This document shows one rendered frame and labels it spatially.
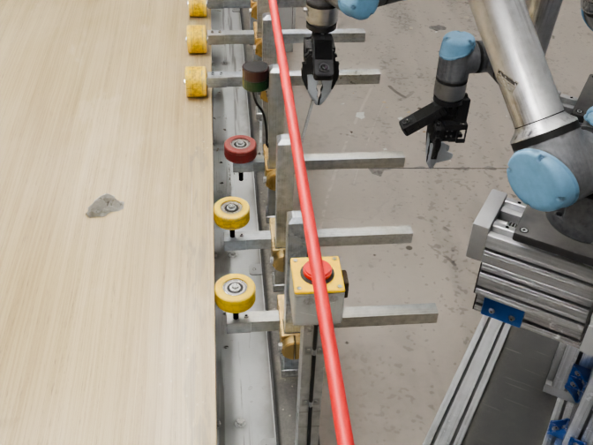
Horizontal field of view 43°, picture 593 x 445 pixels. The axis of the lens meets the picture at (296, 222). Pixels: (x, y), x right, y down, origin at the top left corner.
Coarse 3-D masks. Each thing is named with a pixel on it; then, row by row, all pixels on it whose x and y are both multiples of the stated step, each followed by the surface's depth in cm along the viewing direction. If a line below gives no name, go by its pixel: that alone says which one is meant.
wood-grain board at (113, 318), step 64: (0, 0) 247; (64, 0) 249; (128, 0) 250; (0, 64) 214; (64, 64) 215; (128, 64) 216; (192, 64) 217; (0, 128) 189; (64, 128) 190; (128, 128) 191; (192, 128) 192; (0, 192) 169; (64, 192) 170; (128, 192) 170; (192, 192) 171; (0, 256) 153; (64, 256) 154; (128, 256) 154; (192, 256) 155; (0, 320) 140; (64, 320) 140; (128, 320) 141; (192, 320) 141; (0, 384) 129; (64, 384) 129; (128, 384) 129; (192, 384) 130
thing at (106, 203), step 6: (102, 198) 167; (108, 198) 167; (114, 198) 165; (96, 204) 164; (102, 204) 165; (108, 204) 165; (114, 204) 165; (120, 204) 166; (90, 210) 163; (96, 210) 164; (102, 210) 164; (108, 210) 164; (114, 210) 165; (90, 216) 163
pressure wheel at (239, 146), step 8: (232, 136) 188; (240, 136) 188; (248, 136) 189; (224, 144) 186; (232, 144) 186; (240, 144) 185; (248, 144) 186; (256, 144) 186; (224, 152) 186; (232, 152) 183; (240, 152) 183; (248, 152) 184; (256, 152) 187; (232, 160) 185; (240, 160) 184; (248, 160) 185; (240, 176) 192
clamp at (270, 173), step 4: (264, 144) 192; (264, 148) 191; (264, 152) 190; (264, 156) 189; (268, 168) 185; (272, 168) 185; (268, 172) 184; (272, 172) 184; (268, 176) 184; (272, 176) 183; (264, 180) 184; (268, 180) 184; (272, 180) 184; (268, 184) 184; (272, 184) 184; (272, 188) 185
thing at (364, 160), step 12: (312, 156) 191; (324, 156) 191; (336, 156) 191; (348, 156) 191; (360, 156) 191; (372, 156) 191; (384, 156) 192; (396, 156) 192; (240, 168) 189; (252, 168) 189; (264, 168) 190; (312, 168) 191; (324, 168) 191; (336, 168) 192; (348, 168) 192; (360, 168) 192
